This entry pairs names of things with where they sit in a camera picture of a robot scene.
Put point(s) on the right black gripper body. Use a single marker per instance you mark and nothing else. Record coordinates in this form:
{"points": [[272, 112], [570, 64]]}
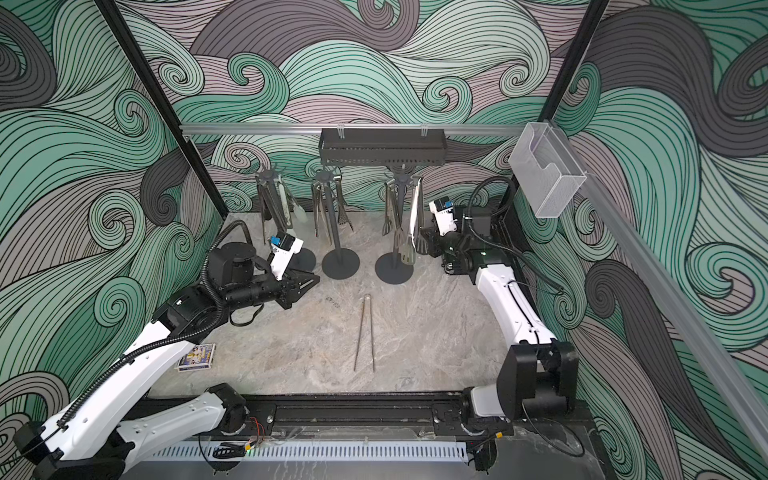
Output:
{"points": [[453, 244]]}

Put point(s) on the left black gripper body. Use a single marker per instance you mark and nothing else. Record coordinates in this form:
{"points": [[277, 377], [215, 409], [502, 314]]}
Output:
{"points": [[261, 290]]}

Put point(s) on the dark utensil rack stand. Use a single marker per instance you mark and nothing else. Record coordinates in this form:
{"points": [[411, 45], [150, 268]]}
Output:
{"points": [[305, 260], [340, 263], [388, 267]]}

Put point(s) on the green metal tongs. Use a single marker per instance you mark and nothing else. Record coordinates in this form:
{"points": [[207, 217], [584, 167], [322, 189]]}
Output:
{"points": [[293, 212]]}

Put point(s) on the clear metal tongs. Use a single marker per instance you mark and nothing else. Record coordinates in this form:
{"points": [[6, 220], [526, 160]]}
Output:
{"points": [[343, 217]]}

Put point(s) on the black metal tongs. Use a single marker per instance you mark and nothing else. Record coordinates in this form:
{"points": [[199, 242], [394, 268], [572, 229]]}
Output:
{"points": [[273, 203]]}

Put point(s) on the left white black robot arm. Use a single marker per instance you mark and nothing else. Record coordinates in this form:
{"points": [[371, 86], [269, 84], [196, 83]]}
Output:
{"points": [[92, 438]]}

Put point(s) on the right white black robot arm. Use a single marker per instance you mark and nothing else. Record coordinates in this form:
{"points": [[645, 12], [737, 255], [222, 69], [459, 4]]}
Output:
{"points": [[539, 373]]}

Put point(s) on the small card box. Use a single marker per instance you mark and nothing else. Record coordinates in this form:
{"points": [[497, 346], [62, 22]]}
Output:
{"points": [[200, 357]]}

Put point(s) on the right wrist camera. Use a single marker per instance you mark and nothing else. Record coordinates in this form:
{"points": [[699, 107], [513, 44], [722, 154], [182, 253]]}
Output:
{"points": [[442, 210]]}

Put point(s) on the clear plastic wall bin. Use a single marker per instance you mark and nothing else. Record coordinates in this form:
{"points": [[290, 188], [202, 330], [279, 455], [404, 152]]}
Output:
{"points": [[546, 167]]}

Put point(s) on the black perforated wall shelf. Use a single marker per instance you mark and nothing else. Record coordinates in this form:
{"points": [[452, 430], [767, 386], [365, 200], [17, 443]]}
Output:
{"points": [[396, 149]]}

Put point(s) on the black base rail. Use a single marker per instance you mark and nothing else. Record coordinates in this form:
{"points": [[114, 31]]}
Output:
{"points": [[427, 415]]}

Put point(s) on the white slotted cable duct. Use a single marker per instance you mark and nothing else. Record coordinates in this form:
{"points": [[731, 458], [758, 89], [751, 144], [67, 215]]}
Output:
{"points": [[323, 451]]}

